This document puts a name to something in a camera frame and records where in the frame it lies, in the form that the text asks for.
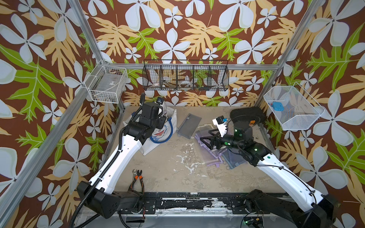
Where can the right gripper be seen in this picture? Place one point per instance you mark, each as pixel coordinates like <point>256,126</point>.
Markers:
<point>211,137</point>

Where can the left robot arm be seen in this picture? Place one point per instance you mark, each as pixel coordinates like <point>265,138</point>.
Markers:
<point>98,194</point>

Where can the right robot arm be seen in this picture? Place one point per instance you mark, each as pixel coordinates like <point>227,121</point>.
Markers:
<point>309,208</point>

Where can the purple mesh pouch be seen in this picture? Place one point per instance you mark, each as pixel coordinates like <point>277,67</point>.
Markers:
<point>211,157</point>

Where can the white canvas tote bag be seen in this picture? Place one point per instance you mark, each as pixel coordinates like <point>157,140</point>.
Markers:
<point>162,131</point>

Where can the black zippered case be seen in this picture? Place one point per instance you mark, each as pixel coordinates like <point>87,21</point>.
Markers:
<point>251,116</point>

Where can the blue small object in basket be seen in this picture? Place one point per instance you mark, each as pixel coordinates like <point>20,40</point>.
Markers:
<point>277,106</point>

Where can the white mesh basket right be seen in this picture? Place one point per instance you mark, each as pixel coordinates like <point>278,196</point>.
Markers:
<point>301,110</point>

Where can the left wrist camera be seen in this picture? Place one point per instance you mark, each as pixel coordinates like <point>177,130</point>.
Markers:
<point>160,102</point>

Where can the black wire basket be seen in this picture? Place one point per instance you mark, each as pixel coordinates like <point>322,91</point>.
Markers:
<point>184,75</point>

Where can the orange handled pliers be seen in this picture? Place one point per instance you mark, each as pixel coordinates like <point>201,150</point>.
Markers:
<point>137,177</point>

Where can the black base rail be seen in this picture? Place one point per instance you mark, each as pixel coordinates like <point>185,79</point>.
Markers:
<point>226,202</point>

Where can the white wire basket left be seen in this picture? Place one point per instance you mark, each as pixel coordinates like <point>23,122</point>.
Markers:
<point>105,83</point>

